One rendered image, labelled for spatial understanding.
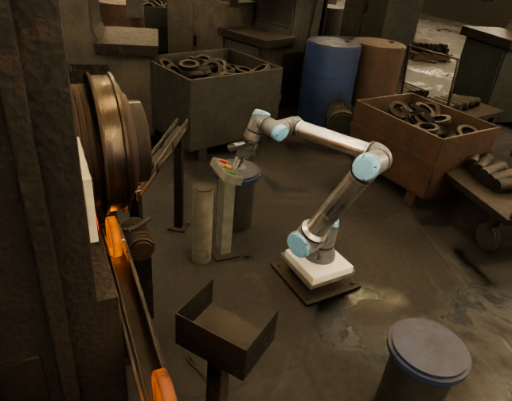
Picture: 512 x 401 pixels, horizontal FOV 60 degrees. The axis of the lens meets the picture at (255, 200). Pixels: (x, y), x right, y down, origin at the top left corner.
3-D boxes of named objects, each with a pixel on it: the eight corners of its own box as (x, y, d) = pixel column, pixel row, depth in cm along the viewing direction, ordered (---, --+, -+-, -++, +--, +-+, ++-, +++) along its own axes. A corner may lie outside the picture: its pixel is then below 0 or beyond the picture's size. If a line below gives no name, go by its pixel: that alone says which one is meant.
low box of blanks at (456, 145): (476, 194, 387) (503, 122, 353) (420, 212, 351) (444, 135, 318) (396, 152, 453) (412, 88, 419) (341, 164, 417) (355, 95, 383)
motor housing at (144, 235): (133, 328, 226) (127, 243, 199) (124, 299, 243) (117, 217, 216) (158, 321, 231) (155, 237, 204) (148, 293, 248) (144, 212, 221)
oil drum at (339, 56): (312, 133, 478) (326, 47, 433) (286, 114, 523) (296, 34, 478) (357, 128, 502) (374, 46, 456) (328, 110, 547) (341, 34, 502)
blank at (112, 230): (111, 234, 158) (121, 232, 160) (103, 208, 169) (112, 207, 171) (114, 266, 167) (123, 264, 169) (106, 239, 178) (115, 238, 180)
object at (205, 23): (197, 72, 642) (198, -11, 586) (250, 94, 578) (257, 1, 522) (166, 77, 608) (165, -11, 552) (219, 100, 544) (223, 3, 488)
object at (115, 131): (115, 242, 143) (102, 99, 119) (94, 176, 179) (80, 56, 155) (135, 238, 145) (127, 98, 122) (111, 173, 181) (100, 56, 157)
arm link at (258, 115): (265, 114, 233) (252, 106, 238) (256, 135, 238) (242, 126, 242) (275, 115, 241) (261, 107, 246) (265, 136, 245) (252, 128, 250)
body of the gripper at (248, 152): (252, 163, 249) (260, 144, 245) (240, 160, 245) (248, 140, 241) (247, 157, 255) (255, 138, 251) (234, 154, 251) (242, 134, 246)
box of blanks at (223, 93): (189, 165, 389) (189, 76, 349) (142, 132, 441) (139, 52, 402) (275, 142, 449) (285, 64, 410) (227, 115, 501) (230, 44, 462)
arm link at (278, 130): (293, 124, 235) (275, 114, 241) (279, 128, 227) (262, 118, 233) (288, 140, 240) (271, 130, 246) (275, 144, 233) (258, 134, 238)
